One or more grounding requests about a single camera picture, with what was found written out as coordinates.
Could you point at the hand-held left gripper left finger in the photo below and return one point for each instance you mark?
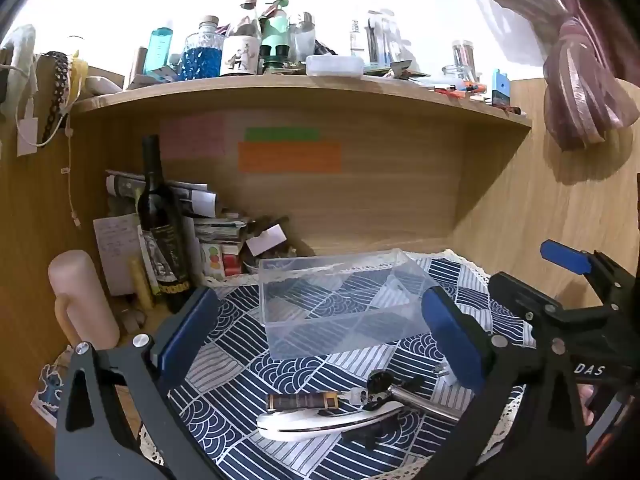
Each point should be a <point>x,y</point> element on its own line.
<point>187,332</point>

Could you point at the clear plastic storage box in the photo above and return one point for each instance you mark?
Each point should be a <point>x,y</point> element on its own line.
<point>340,305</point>

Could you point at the blue rectangular gadget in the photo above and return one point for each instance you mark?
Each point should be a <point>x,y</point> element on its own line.
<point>501,87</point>

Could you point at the blue cartoon sticker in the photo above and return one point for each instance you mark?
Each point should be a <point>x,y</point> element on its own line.
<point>50,390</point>

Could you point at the cardboard tube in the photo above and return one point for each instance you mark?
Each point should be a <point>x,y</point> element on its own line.
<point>138,67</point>

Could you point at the pink curtain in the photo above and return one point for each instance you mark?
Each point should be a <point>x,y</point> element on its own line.
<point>575,75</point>

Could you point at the slim clear bottle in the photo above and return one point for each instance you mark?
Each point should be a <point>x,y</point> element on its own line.
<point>356,37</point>

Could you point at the white card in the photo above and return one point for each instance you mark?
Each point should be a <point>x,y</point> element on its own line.
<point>266,241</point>

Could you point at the green sticky note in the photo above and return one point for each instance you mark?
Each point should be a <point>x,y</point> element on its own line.
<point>281,134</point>

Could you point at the teal liquid bottle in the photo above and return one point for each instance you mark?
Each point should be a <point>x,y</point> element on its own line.
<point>159,50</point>

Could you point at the corked bottle with white label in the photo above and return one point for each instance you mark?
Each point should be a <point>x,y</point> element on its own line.
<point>241,50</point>

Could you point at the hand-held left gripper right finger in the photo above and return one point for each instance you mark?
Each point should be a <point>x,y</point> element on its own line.
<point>452,340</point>

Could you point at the white handwritten paper sheet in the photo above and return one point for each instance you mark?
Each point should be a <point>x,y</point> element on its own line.
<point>117,250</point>

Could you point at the rolled newspapers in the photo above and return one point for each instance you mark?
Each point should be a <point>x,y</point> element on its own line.
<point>185,195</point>

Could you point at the blue patterned table mat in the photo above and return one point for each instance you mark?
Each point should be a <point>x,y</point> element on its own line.
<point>280,370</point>

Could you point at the orange sticky note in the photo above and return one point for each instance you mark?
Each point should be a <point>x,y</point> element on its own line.
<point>289,156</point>

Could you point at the glass jar with pens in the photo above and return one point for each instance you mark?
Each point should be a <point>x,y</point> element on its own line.
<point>462,57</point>

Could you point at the white fabric bundle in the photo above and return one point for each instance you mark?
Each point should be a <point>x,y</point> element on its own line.
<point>20,60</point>

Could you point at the clear flat plastic case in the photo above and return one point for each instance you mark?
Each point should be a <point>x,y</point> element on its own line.
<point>335,65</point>

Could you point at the person's right hand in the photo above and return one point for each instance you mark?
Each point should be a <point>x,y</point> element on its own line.
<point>586,410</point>

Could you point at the colourful dotted small box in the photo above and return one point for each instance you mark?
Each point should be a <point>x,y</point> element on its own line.
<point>212,260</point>

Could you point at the brown gold folding knife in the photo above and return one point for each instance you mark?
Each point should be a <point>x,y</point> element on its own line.
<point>300,402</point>

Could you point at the dark wine bottle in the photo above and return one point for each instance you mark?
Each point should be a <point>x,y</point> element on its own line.
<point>162,240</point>

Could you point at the yellow candle stick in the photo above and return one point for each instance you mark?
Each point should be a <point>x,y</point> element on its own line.
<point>141,285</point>

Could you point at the wooden shelf board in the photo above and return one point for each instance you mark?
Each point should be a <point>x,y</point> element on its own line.
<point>300,91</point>

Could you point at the clear pen holder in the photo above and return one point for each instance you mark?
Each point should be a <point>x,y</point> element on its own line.
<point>382,37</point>

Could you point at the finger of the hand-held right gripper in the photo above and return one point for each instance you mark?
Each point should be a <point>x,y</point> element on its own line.
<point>520,295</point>
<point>565,257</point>

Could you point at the red small box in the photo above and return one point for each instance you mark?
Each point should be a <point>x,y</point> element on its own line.
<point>232,265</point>

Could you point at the clear glass bottle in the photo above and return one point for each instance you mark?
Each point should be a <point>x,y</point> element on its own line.
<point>302,37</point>

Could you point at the stack of booklets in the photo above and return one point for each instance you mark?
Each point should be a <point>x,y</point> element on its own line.
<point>220,230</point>

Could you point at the pink sticky note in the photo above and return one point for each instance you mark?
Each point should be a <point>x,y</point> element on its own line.
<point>192,136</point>

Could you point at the glass bottle with blue beads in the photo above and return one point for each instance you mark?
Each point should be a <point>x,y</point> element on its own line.
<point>201,55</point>

